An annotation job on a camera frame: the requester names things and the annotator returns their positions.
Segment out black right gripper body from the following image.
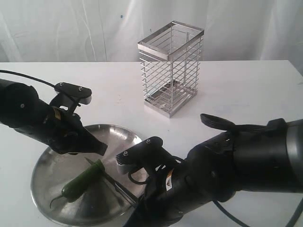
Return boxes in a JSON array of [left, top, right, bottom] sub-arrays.
[[126, 151, 235, 227]]

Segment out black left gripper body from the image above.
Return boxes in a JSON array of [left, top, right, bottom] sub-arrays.
[[35, 99, 107, 155]]

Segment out green chili pepper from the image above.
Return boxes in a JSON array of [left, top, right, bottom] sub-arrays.
[[49, 158, 105, 208]]

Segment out black kitchen knife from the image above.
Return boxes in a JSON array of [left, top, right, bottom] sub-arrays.
[[85, 157, 138, 208]]

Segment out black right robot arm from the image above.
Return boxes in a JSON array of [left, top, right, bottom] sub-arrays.
[[126, 113, 303, 227]]

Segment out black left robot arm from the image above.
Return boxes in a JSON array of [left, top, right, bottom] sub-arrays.
[[0, 79, 107, 155]]

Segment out round steel plate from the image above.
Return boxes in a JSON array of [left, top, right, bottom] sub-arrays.
[[31, 124, 144, 227]]

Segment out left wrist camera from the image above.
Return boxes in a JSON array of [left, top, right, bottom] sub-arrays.
[[54, 82, 92, 105]]

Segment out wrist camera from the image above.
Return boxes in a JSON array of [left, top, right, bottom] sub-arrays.
[[54, 82, 92, 105], [116, 136, 178, 176]]

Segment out black left camera cable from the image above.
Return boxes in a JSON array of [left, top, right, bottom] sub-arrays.
[[0, 70, 81, 107]]

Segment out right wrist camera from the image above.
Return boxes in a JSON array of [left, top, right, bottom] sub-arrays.
[[116, 136, 178, 176]]

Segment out wire mesh utensil holder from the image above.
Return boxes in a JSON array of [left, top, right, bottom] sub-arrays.
[[137, 21, 204, 118]]

